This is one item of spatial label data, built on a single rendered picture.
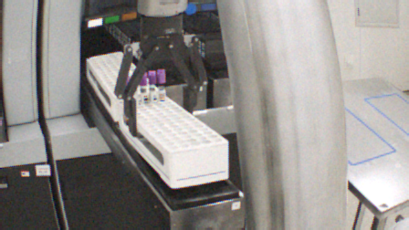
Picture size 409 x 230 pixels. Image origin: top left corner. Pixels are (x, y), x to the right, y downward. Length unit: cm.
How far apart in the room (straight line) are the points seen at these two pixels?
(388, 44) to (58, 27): 248
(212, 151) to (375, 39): 253
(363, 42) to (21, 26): 237
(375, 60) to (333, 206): 302
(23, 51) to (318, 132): 107
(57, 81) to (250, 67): 106
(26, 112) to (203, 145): 62
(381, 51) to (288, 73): 307
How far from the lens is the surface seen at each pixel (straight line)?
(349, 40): 333
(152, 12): 108
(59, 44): 149
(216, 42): 161
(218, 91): 157
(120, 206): 161
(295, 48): 48
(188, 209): 103
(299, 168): 50
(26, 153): 148
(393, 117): 141
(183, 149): 103
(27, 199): 154
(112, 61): 152
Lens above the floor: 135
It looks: 23 degrees down
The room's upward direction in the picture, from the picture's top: 1 degrees clockwise
